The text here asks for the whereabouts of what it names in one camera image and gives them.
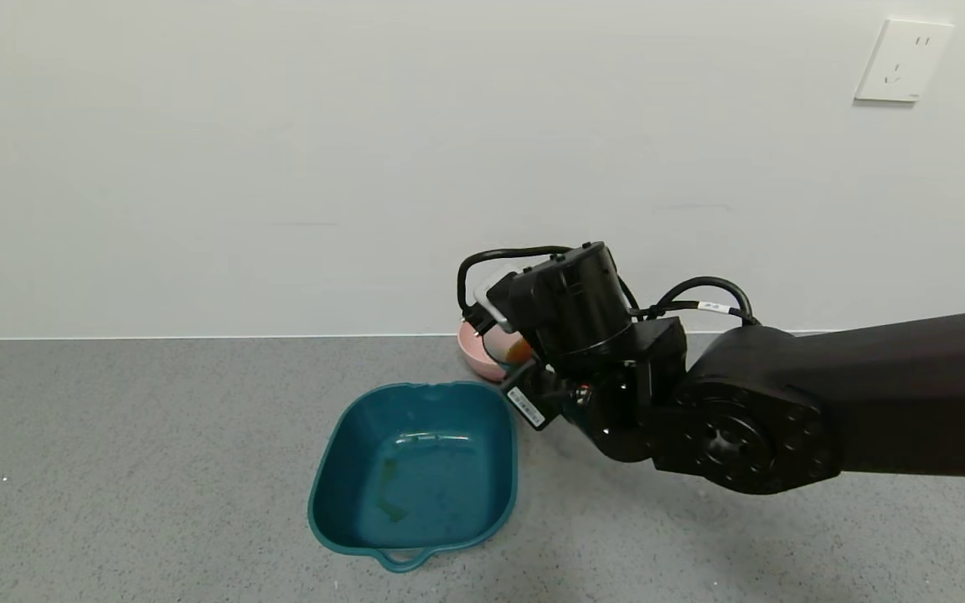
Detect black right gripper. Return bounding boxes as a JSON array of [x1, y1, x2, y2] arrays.
[[497, 358, 580, 431]]

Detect pink round bowl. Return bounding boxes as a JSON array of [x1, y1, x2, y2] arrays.
[[458, 321, 510, 384]]

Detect teal rectangular plastic tray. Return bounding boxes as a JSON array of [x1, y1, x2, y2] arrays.
[[307, 381, 519, 573]]

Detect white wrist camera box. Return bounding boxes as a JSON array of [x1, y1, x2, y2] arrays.
[[474, 268, 525, 333]]

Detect black camera cable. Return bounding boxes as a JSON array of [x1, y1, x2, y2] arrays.
[[457, 245, 574, 336]]

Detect black cable with white tag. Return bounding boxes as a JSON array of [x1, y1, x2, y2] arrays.
[[629, 276, 761, 327]]

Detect white wall power outlet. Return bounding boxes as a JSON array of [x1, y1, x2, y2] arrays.
[[854, 19, 954, 104]]

